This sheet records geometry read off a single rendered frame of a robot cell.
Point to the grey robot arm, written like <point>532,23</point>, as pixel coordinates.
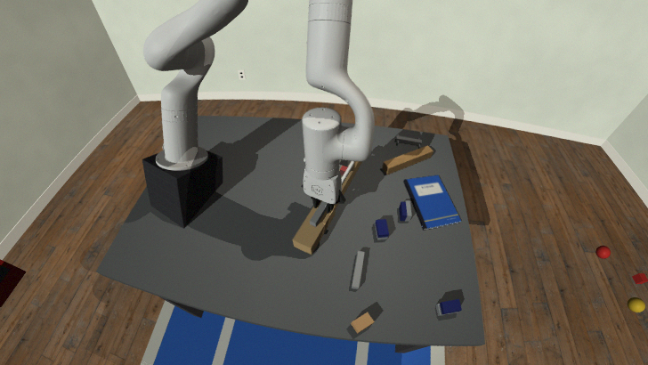
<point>184,42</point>

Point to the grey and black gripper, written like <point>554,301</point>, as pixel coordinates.
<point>328,190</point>

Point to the brown wooden bar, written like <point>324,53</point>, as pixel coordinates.
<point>408,159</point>

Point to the tan rectangular block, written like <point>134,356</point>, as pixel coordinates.
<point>362,322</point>

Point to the blue notebook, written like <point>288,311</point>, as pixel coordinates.
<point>432,202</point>

